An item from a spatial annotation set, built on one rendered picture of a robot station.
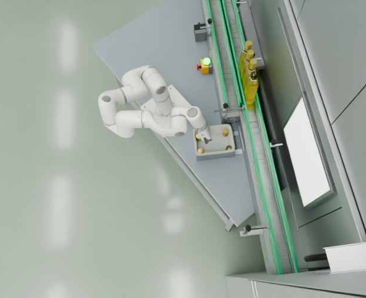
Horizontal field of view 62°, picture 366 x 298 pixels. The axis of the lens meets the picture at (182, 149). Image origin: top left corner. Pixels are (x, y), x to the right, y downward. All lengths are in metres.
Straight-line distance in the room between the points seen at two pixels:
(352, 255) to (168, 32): 1.85
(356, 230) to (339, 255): 0.27
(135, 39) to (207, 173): 1.11
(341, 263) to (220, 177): 1.00
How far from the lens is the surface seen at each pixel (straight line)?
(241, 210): 1.71
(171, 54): 2.18
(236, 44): 2.05
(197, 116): 1.38
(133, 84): 1.59
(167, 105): 1.76
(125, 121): 1.42
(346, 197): 1.16
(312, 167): 1.36
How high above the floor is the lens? 2.42
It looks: 67 degrees down
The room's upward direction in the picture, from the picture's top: 9 degrees counter-clockwise
